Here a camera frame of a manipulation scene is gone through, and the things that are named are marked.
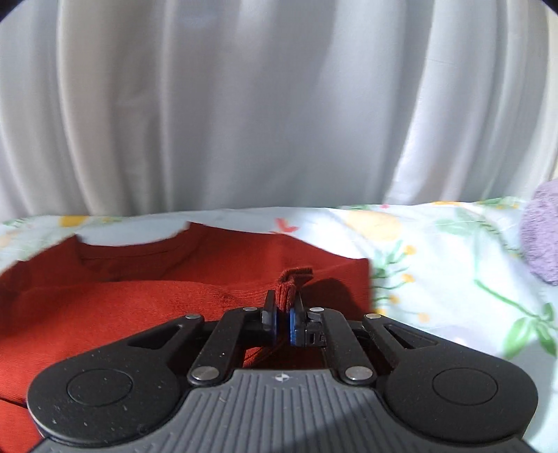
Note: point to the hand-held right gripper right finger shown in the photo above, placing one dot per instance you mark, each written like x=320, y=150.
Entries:
x=291, y=327

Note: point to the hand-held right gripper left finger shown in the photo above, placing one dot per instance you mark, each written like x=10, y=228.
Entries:
x=273, y=326

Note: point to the red knit sweater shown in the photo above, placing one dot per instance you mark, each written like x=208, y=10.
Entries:
x=130, y=313

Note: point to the floral white bedsheet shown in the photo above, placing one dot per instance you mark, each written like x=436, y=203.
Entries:
x=457, y=270

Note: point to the white curtain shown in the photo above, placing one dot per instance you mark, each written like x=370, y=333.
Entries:
x=261, y=109

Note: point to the purple plush towel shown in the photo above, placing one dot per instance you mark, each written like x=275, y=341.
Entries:
x=542, y=235

